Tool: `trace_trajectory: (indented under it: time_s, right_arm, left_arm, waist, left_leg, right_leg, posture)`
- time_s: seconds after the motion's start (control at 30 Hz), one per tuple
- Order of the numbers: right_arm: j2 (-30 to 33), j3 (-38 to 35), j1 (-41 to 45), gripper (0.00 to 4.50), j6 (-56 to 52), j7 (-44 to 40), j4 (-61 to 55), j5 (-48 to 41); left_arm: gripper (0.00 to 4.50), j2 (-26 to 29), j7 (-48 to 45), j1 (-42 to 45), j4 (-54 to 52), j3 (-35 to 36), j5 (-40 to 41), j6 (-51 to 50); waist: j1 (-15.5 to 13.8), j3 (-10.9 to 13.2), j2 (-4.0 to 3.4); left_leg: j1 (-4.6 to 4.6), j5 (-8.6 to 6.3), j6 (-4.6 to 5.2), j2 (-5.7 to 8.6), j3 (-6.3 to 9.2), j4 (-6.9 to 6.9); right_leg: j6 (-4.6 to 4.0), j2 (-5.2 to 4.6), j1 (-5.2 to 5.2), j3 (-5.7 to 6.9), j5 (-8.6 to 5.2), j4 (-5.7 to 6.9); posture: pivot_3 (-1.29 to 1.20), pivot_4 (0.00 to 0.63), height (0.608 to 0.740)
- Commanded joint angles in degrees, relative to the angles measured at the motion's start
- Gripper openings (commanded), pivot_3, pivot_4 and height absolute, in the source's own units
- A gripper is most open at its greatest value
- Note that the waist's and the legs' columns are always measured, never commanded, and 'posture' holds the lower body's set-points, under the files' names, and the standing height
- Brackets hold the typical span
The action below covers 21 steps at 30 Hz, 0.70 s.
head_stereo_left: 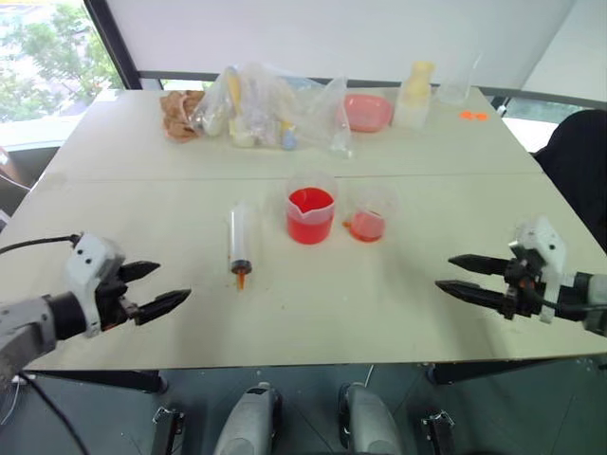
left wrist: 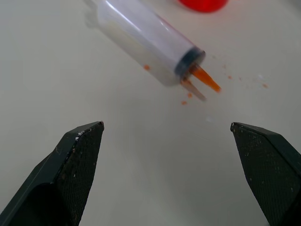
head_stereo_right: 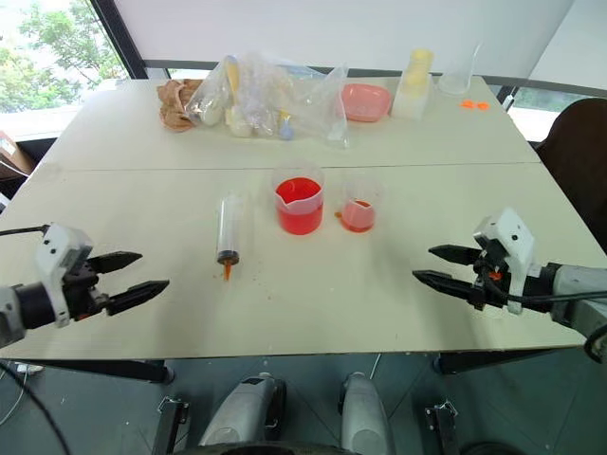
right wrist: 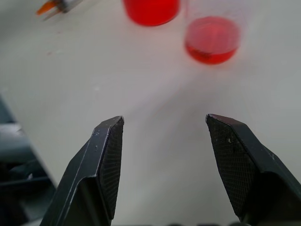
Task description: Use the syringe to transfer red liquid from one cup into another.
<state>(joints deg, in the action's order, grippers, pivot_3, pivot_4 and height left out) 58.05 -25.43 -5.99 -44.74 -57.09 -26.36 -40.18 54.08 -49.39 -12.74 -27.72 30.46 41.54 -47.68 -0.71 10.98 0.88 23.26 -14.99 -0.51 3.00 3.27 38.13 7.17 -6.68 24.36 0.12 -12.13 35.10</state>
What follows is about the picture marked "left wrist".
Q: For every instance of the clear plastic syringe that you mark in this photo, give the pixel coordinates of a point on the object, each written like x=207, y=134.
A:
x=145, y=40

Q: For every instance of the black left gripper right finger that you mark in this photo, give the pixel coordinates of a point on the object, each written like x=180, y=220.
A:
x=270, y=174

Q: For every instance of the red round object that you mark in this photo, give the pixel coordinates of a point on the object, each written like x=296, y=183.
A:
x=202, y=5

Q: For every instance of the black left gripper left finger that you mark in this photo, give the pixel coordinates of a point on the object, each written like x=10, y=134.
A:
x=61, y=179

